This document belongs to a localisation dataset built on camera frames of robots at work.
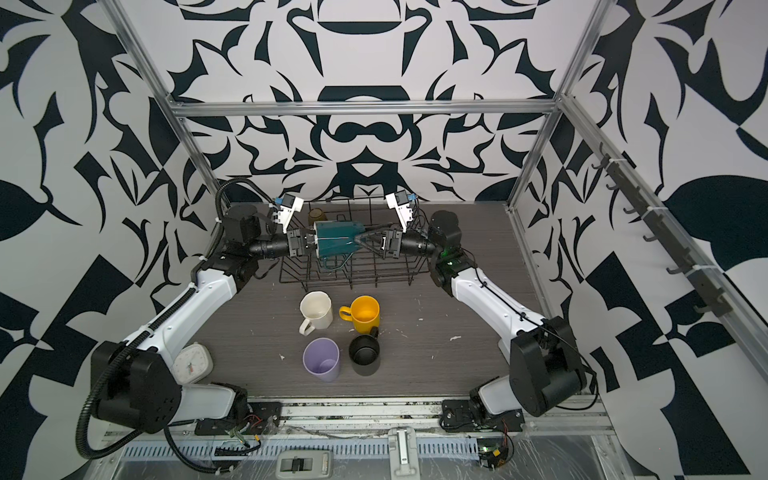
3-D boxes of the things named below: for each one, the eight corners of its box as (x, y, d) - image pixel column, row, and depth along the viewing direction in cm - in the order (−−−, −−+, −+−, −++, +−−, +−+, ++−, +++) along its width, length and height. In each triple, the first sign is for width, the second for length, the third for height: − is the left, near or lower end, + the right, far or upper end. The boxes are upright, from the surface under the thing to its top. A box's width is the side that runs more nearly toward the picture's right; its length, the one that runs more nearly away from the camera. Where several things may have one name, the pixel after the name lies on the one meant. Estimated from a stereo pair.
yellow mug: (342, 321, 92) (339, 307, 85) (361, 301, 96) (359, 287, 89) (367, 341, 88) (365, 328, 81) (385, 320, 92) (385, 306, 85)
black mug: (351, 376, 83) (348, 365, 75) (354, 336, 90) (351, 323, 82) (380, 376, 83) (380, 365, 75) (380, 336, 90) (380, 323, 82)
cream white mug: (303, 342, 87) (295, 328, 79) (309, 306, 94) (303, 290, 86) (332, 342, 87) (327, 328, 79) (336, 306, 94) (332, 290, 86)
